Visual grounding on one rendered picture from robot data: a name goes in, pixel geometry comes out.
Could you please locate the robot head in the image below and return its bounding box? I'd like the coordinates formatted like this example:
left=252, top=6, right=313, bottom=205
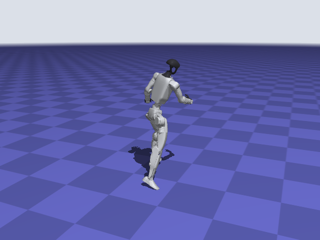
left=162, top=59, right=180, bottom=78

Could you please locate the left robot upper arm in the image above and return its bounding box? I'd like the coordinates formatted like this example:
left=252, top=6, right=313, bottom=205
left=145, top=72, right=160, bottom=94

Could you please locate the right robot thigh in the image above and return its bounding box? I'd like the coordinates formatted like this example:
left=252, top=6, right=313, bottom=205
left=151, top=114, right=168, bottom=154

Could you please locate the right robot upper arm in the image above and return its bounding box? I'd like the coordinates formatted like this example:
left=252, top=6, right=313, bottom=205
left=169, top=80, right=185, bottom=103

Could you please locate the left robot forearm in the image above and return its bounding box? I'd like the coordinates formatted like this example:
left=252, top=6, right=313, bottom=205
left=144, top=90, right=151, bottom=103

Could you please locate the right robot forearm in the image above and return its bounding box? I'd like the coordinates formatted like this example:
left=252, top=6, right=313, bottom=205
left=183, top=96, right=193, bottom=104

